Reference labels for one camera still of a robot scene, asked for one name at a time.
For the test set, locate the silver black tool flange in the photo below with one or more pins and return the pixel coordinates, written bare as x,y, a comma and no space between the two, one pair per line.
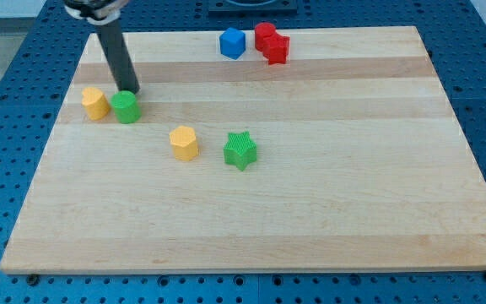
94,9

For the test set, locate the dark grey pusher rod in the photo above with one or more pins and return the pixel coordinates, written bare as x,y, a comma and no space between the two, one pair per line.
117,56

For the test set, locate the green star block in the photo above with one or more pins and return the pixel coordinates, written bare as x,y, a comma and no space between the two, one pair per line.
240,150

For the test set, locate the wooden board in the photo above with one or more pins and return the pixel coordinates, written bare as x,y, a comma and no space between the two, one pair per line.
361,166

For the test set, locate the red star block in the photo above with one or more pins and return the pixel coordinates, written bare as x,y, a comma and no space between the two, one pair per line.
276,48

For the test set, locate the yellow heart block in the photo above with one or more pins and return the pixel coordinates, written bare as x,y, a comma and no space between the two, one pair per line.
95,103

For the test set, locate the green cylinder block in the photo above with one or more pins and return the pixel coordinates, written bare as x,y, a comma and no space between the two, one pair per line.
125,106

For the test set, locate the blue cube block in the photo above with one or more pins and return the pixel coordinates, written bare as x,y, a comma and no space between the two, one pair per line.
232,43

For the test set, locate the yellow hexagon block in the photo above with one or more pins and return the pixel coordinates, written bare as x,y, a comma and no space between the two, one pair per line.
183,141

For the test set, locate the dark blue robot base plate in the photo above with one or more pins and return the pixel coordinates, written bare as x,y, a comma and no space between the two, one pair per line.
222,7

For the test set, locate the red cylinder block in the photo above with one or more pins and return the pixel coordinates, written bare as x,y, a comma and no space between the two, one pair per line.
262,31

